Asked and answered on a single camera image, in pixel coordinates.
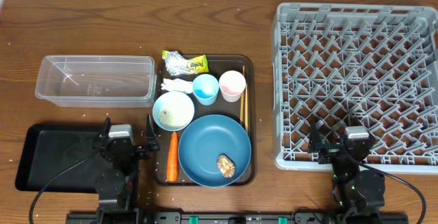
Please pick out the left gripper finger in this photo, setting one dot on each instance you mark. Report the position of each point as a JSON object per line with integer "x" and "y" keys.
{"x": 106, "y": 128}
{"x": 151, "y": 136}

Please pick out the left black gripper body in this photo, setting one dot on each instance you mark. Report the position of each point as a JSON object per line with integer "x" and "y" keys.
{"x": 137, "y": 149}

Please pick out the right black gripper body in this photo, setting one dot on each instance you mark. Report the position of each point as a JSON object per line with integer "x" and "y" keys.
{"x": 330, "y": 151}

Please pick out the light blue bowl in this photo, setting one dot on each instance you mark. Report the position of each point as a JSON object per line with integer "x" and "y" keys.
{"x": 169, "y": 97}

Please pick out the white rice pile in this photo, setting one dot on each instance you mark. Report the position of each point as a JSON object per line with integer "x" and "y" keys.
{"x": 175, "y": 116}

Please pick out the blue plate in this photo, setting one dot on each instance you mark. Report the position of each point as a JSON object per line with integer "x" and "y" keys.
{"x": 205, "y": 140}

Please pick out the white tissue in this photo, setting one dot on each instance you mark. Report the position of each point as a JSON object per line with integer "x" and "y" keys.
{"x": 178, "y": 85}

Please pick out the blue cup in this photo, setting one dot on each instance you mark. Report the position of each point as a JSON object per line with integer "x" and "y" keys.
{"x": 205, "y": 88}

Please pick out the yellow foil snack wrapper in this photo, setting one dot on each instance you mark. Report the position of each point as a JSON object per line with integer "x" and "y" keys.
{"x": 176, "y": 64}

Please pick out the brown mushroom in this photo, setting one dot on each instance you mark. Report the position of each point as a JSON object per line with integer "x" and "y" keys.
{"x": 226, "y": 166}

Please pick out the pink cup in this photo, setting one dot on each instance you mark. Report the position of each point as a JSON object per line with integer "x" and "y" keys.
{"x": 232, "y": 85}

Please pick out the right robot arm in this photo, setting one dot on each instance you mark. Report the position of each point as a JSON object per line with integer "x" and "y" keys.
{"x": 352, "y": 187}

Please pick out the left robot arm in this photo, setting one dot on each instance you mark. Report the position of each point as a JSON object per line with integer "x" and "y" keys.
{"x": 117, "y": 187}

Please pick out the black waste tray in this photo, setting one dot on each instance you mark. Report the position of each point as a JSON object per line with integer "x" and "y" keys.
{"x": 56, "y": 157}

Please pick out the grey dishwasher rack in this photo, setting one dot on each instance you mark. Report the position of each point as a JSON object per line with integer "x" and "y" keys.
{"x": 339, "y": 65}

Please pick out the orange carrot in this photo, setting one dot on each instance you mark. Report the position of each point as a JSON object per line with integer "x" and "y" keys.
{"x": 172, "y": 162}

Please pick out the clear plastic bin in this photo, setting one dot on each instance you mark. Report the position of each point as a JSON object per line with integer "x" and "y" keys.
{"x": 97, "y": 81}

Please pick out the right wooden chopstick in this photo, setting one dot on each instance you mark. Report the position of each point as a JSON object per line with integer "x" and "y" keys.
{"x": 246, "y": 109}

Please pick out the wooden chopstick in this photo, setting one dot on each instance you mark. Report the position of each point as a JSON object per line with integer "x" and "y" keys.
{"x": 246, "y": 109}
{"x": 242, "y": 102}

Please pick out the brown serving tray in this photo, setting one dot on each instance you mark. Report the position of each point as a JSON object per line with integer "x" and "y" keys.
{"x": 218, "y": 64}

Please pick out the left wooden chopstick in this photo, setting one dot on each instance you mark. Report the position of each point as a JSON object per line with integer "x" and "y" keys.
{"x": 242, "y": 102}

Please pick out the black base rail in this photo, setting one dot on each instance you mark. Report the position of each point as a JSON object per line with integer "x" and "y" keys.
{"x": 197, "y": 218}

